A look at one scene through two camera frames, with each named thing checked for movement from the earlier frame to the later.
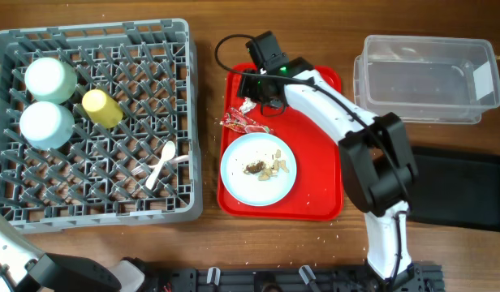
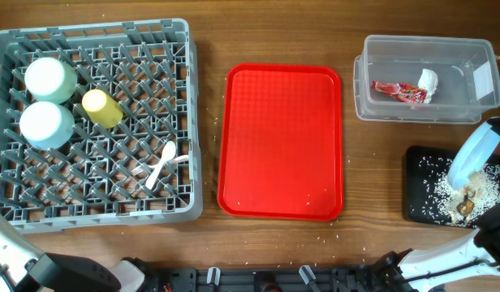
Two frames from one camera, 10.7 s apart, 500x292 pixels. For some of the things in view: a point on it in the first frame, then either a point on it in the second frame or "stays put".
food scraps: (265, 173) -> (450, 206)
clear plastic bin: (428, 79) stays put
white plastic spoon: (167, 152) stays put
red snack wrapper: (236, 121) -> (404, 92)
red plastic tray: (316, 195) stays put
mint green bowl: (50, 80) stays put
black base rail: (417, 278) stays put
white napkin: (247, 105) -> (428, 80)
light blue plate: (247, 187) -> (472, 155)
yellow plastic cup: (102, 109) stays put
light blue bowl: (46, 125) stays put
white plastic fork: (174, 161) stays put
